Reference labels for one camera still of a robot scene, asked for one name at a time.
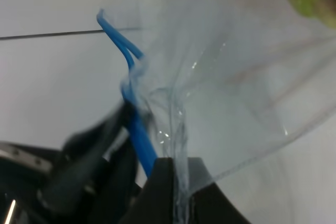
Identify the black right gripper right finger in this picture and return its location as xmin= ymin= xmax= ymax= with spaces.
xmin=188 ymin=157 xmax=249 ymax=223

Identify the clear zip bag blue strip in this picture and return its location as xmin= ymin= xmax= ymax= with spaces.
xmin=97 ymin=0 xmax=335 ymax=223

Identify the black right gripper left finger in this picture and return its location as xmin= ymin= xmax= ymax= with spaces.
xmin=120 ymin=158 xmax=174 ymax=224

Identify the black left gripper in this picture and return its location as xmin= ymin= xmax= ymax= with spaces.
xmin=1 ymin=103 xmax=141 ymax=223

